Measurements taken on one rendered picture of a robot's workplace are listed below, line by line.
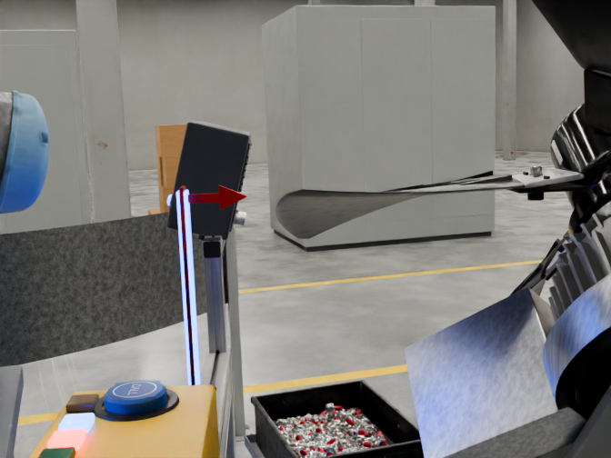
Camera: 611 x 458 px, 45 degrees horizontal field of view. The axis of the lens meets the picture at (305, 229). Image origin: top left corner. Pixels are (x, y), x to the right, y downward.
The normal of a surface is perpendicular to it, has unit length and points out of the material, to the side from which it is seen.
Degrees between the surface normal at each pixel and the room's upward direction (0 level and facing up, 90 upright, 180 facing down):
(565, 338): 80
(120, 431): 0
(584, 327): 73
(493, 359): 55
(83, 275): 90
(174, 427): 0
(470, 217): 90
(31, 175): 113
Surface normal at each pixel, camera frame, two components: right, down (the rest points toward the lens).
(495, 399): -0.66, -0.46
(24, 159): 0.75, 0.19
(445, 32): 0.28, 0.13
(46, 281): 0.63, 0.09
